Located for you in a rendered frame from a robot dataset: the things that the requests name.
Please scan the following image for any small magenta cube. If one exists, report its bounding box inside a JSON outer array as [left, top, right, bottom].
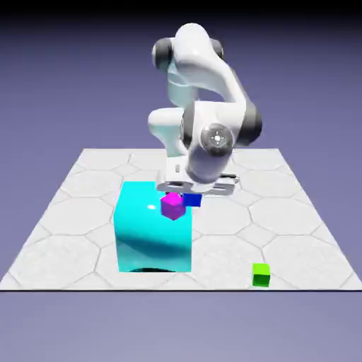
[[160, 192, 187, 221]]

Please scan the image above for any large cyan box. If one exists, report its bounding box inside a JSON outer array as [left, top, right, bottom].
[[113, 181, 193, 274]]

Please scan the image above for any small blue cube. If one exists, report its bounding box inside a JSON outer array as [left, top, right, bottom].
[[182, 193, 203, 208]]

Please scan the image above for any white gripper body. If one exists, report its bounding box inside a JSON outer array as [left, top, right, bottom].
[[156, 173, 240, 198]]

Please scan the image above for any small green cube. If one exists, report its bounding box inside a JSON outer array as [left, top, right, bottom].
[[252, 262, 272, 288]]

